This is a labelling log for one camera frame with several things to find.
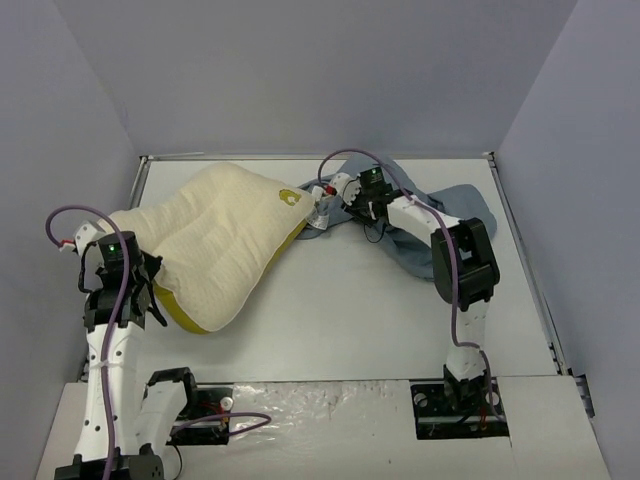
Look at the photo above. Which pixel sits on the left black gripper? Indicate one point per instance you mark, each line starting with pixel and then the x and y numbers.
pixel 148 267

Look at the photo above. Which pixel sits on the striped pillowcase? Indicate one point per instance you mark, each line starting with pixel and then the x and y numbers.
pixel 462 201

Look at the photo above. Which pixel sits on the cream white pillow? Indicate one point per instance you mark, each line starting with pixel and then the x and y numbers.
pixel 217 235

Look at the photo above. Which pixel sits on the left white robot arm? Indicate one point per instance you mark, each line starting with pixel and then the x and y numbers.
pixel 125 426

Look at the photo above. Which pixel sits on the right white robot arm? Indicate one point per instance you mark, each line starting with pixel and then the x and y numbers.
pixel 465 270

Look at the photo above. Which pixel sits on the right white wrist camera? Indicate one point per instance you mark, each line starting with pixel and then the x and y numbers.
pixel 344 186

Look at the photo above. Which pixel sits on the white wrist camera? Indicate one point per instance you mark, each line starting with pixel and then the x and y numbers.
pixel 86 233
pixel 344 186

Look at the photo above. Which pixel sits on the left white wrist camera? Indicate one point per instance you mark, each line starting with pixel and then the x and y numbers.
pixel 86 233

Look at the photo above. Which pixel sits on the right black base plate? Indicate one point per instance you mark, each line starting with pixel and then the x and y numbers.
pixel 436 419

